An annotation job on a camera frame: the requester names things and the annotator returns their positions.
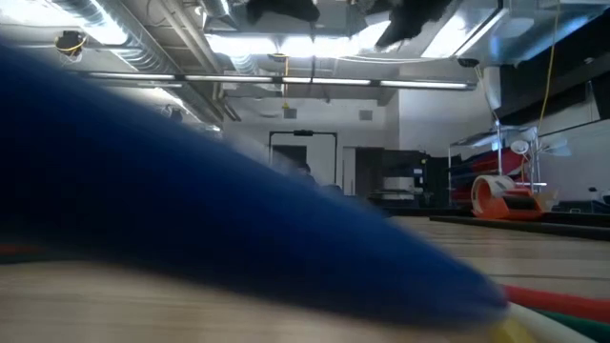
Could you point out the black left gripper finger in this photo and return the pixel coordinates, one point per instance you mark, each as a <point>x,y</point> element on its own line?
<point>286,8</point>

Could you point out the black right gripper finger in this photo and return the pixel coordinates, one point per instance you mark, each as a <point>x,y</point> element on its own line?
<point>410,19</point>

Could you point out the black raceway cover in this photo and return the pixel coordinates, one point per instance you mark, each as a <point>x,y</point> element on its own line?
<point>524,227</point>

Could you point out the overhead light bar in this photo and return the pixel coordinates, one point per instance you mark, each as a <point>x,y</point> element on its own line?
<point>324,81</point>

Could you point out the black cabinet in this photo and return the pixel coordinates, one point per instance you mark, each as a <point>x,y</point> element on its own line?
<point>405,167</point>

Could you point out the metal shelf rack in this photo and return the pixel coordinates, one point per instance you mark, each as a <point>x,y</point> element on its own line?
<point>498,143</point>

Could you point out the person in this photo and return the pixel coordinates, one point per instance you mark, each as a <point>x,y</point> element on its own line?
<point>305,174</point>

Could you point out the orange tape dispenser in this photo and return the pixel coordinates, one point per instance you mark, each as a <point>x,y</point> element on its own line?
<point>505,202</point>

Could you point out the black gate-shaped rig frame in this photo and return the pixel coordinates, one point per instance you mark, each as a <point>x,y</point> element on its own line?
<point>303,133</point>

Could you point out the black metal table frame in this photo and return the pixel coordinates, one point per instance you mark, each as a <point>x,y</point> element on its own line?
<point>419,212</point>

